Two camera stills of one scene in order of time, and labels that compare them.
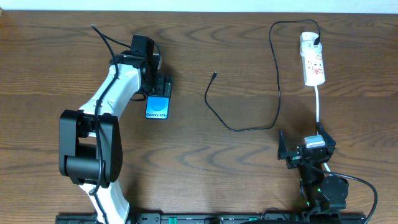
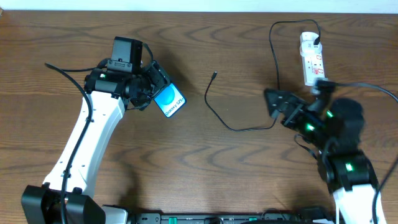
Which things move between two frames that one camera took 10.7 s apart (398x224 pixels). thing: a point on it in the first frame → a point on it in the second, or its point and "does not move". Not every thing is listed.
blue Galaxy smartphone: x=157 y=107 → x=170 y=101
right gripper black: x=331 y=144 → x=298 y=106
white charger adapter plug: x=307 y=46 does not move
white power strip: x=314 y=70 does not move
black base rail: x=216 y=218 does not move
